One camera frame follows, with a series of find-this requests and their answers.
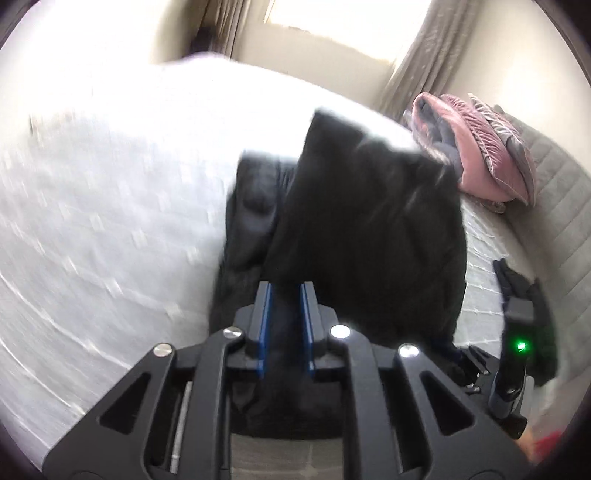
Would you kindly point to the pink and grey folded blanket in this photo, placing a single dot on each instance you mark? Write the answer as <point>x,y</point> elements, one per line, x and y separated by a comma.
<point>475,147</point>

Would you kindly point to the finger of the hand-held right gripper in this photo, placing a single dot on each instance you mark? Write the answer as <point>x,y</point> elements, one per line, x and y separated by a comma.
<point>505,281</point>
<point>539,300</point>

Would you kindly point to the black puffer jacket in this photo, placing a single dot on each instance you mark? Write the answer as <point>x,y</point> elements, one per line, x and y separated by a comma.
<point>364,221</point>

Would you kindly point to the bright window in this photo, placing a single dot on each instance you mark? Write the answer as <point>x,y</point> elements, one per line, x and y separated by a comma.
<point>341,25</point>

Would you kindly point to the white quilted mattress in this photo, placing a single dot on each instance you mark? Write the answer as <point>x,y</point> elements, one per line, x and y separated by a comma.
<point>115,207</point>

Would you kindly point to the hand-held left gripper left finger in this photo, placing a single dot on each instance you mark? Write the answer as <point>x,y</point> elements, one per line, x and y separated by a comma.
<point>264,323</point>

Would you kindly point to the grey padded headboard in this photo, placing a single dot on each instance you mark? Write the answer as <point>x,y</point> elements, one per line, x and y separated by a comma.
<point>554,198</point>

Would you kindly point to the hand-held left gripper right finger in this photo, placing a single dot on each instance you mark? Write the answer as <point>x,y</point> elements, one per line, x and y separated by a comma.
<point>307,323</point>

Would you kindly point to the beige curtain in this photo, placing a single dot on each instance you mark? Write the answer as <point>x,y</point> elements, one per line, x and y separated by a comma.
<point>429,50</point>
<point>231,25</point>

